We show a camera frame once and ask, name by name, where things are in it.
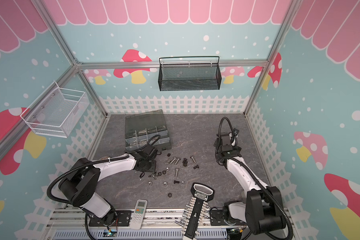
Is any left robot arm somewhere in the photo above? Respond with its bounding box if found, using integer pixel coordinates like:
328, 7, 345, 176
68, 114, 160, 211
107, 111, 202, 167
47, 135, 161, 226

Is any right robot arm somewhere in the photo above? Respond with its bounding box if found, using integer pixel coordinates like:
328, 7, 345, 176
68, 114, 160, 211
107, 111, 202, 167
214, 117, 294, 240

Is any grey plastic organizer box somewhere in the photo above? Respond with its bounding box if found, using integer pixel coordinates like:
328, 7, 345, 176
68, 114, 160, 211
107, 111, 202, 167
125, 110, 172, 152

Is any white remote control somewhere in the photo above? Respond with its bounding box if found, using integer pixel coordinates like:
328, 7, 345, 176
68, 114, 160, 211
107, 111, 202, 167
129, 200, 148, 230

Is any black socket wrench rack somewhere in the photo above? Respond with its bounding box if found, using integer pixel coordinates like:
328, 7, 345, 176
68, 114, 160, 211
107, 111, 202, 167
175, 183, 215, 240

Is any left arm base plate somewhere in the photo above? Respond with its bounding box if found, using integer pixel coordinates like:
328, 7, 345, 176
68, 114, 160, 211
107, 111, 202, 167
89, 210, 132, 227

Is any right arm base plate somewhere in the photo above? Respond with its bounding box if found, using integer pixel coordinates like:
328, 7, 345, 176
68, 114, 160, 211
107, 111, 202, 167
209, 208, 245, 226

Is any black mesh wall basket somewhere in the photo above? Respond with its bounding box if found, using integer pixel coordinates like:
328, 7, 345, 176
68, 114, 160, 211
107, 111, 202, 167
158, 56, 222, 91

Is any white wire wall basket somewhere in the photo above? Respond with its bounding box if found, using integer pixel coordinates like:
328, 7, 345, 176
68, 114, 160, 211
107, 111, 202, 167
20, 82, 90, 138

